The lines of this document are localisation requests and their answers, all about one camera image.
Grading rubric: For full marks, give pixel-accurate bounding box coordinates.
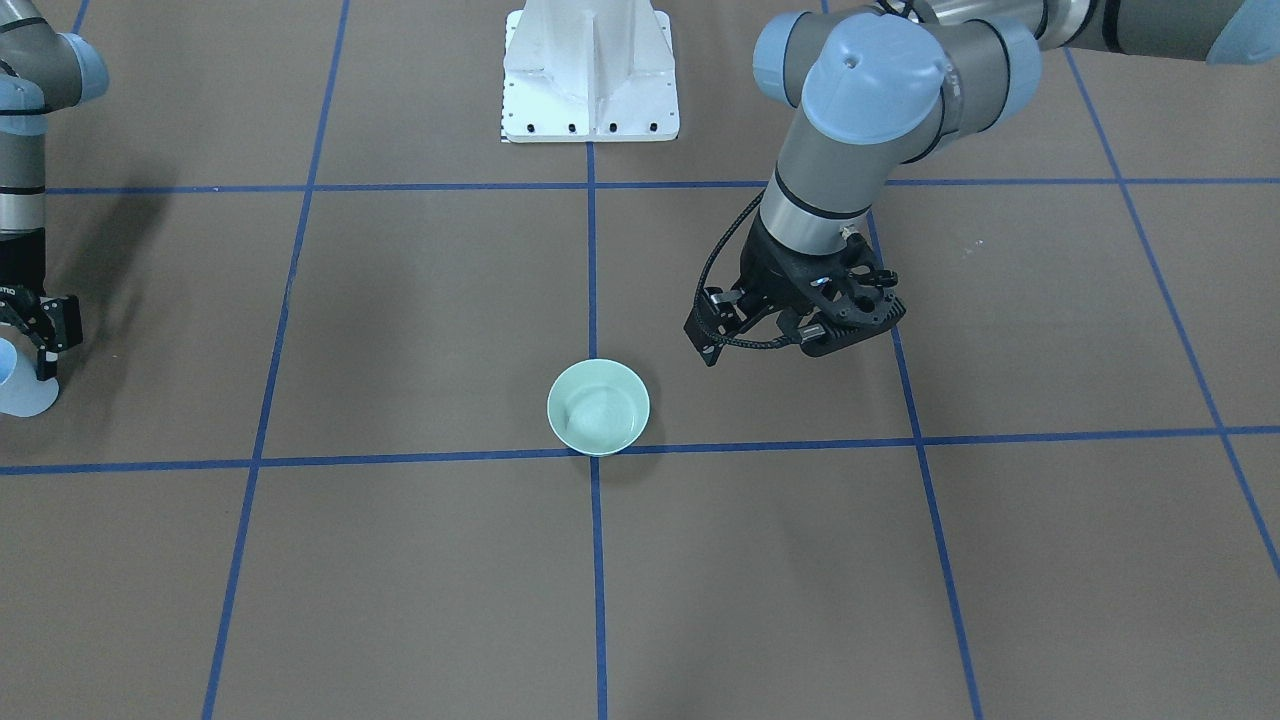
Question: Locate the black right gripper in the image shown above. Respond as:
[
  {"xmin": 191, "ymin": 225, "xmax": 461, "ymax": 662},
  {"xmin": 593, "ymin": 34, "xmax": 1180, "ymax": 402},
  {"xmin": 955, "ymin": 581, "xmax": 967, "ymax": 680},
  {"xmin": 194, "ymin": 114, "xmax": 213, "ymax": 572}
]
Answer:
[{"xmin": 1, "ymin": 229, "xmax": 83, "ymax": 382}]

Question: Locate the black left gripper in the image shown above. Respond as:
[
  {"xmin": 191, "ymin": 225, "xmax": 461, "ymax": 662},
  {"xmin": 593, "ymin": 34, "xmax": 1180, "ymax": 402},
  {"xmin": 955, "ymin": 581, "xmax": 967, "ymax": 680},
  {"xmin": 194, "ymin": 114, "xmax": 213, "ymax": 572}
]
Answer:
[{"xmin": 739, "ymin": 218, "xmax": 906, "ymax": 357}]

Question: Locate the light blue cup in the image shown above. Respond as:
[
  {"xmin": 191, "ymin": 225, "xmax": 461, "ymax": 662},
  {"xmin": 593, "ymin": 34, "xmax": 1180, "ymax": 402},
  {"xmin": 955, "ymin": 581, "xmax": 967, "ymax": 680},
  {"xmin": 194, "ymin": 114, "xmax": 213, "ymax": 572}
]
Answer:
[{"xmin": 1, "ymin": 338, "xmax": 60, "ymax": 418}]

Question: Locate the green ceramic bowl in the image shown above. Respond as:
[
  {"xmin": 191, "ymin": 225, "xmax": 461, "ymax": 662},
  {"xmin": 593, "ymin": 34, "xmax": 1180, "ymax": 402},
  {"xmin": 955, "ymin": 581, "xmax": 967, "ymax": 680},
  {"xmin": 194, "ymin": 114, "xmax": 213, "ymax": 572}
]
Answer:
[{"xmin": 547, "ymin": 357, "xmax": 652, "ymax": 457}]

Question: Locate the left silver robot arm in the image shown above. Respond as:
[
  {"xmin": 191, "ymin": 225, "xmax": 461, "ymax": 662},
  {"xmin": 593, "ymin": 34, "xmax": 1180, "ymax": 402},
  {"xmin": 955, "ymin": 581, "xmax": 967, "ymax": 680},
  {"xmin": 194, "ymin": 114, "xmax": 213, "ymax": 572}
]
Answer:
[{"xmin": 685, "ymin": 1, "xmax": 1279, "ymax": 364}]

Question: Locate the brown paper table cover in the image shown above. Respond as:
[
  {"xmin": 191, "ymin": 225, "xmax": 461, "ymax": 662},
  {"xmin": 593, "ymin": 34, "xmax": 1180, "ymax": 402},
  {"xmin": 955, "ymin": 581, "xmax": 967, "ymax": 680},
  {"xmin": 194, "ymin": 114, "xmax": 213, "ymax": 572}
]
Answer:
[{"xmin": 3, "ymin": 1, "xmax": 1279, "ymax": 719}]

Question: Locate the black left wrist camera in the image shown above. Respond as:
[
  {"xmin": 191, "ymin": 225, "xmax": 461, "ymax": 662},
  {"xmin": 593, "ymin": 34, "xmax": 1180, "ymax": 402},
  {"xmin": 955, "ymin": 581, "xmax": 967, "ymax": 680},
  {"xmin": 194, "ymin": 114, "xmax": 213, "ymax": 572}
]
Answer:
[{"xmin": 684, "ymin": 287, "xmax": 776, "ymax": 368}]

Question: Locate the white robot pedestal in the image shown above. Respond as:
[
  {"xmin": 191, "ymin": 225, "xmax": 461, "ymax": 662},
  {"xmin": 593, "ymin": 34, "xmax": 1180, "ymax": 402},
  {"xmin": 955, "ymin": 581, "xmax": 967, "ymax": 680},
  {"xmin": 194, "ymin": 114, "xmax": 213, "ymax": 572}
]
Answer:
[{"xmin": 500, "ymin": 1, "xmax": 681, "ymax": 143}]

